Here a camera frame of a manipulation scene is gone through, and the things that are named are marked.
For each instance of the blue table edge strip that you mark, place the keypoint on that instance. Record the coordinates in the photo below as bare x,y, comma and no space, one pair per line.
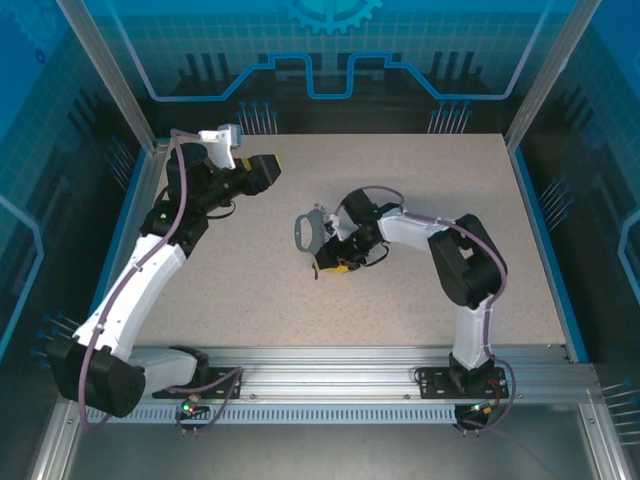
122,225
539,225

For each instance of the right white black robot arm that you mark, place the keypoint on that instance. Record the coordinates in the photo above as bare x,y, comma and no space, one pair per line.
470,325

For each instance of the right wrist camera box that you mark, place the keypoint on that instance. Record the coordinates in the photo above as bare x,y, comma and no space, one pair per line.
341,229

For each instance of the aluminium frame beam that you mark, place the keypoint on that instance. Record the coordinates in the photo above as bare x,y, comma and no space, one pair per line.
50,445
607,440

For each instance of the aluminium mounting rail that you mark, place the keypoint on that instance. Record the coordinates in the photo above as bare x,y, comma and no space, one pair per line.
325,375

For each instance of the black key organizer with hooks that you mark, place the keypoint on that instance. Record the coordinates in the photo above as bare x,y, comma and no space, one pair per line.
299,239

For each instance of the aluminium frame post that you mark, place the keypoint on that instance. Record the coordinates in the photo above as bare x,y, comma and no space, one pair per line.
120,85
547,75

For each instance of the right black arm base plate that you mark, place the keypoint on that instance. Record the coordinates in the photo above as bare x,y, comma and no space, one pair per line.
435,385

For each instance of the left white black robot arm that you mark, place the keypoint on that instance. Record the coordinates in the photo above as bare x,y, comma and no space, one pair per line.
135,290

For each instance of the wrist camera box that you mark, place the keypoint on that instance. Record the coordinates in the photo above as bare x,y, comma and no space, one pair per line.
341,229
220,145

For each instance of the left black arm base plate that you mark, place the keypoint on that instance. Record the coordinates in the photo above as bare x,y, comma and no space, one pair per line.
220,387

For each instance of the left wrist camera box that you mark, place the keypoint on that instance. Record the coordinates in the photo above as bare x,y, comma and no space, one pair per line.
220,145

